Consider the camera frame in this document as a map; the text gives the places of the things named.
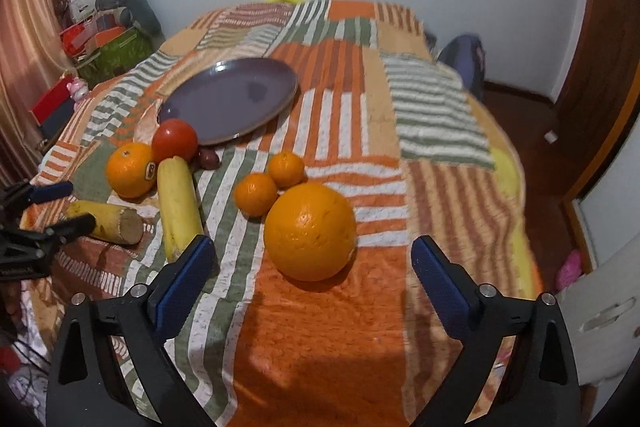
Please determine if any red and blue box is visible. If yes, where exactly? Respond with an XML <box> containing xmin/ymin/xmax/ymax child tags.
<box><xmin>30</xmin><ymin>72</ymin><xmax>75</xmax><ymax>139</ymax></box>

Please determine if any large orange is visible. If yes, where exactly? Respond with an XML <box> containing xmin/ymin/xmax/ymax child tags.
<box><xmin>264</xmin><ymin>182</ymin><xmax>357</xmax><ymax>282</ymax></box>

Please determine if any blue bag beside bed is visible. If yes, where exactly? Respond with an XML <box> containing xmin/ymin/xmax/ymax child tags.
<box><xmin>438</xmin><ymin>34</ymin><xmax>486</xmax><ymax>102</ymax></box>

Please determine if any dark red grape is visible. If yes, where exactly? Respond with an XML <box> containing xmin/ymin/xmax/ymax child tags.
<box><xmin>198</xmin><ymin>147</ymin><xmax>220</xmax><ymax>170</ymax></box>

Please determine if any small mandarin rear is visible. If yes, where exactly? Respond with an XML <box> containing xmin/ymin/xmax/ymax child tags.
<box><xmin>267</xmin><ymin>150</ymin><xmax>305</xmax><ymax>190</ymax></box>

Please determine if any cut yellow banana piece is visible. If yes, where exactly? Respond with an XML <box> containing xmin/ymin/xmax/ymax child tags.
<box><xmin>65</xmin><ymin>200</ymin><xmax>143</xmax><ymax>246</ymax></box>

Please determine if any striped patchwork bedspread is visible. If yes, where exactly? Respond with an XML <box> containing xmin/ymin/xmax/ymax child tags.
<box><xmin>36</xmin><ymin>0</ymin><xmax>541</xmax><ymax>426</ymax></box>

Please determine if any long yellow banana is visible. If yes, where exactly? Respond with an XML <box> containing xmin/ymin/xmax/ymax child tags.
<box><xmin>156</xmin><ymin>156</ymin><xmax>204</xmax><ymax>262</ymax></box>

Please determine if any small mandarin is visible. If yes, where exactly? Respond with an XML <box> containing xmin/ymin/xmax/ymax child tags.
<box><xmin>267</xmin><ymin>150</ymin><xmax>305</xmax><ymax>190</ymax></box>
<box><xmin>233</xmin><ymin>172</ymin><xmax>279</xmax><ymax>218</ymax></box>

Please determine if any striped pink curtain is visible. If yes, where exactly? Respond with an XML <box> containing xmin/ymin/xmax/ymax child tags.
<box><xmin>1</xmin><ymin>0</ymin><xmax>70</xmax><ymax>185</ymax></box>

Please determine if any grey plush cushion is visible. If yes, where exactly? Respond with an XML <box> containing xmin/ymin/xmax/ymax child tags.
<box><xmin>96</xmin><ymin>0</ymin><xmax>164</xmax><ymax>38</ymax></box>

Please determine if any orange red boxes stack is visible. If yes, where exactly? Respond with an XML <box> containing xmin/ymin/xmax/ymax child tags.
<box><xmin>58</xmin><ymin>6</ymin><xmax>132</xmax><ymax>57</ymax></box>

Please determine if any white plastic chair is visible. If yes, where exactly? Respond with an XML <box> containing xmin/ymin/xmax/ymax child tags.
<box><xmin>558</xmin><ymin>237</ymin><xmax>640</xmax><ymax>386</ymax></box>

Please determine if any small mandarin front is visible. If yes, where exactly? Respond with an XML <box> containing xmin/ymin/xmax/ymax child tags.
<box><xmin>233</xmin><ymin>172</ymin><xmax>279</xmax><ymax>218</ymax></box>

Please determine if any orange with sticker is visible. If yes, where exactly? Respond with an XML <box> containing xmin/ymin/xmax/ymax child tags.
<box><xmin>105</xmin><ymin>142</ymin><xmax>156</xmax><ymax>199</ymax></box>

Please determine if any purple ceramic plate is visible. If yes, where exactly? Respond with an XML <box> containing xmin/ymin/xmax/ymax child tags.
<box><xmin>157</xmin><ymin>57</ymin><xmax>298</xmax><ymax>145</ymax></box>

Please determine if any pink toy figure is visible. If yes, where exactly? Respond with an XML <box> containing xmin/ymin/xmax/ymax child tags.
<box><xmin>67</xmin><ymin>77</ymin><xmax>89</xmax><ymax>103</ymax></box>

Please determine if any green patterned box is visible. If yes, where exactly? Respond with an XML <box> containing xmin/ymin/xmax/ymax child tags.
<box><xmin>76</xmin><ymin>27</ymin><xmax>153</xmax><ymax>88</ymax></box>

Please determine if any red tomato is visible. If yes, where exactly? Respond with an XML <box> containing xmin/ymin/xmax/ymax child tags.
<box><xmin>151</xmin><ymin>118</ymin><xmax>198</xmax><ymax>164</ymax></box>

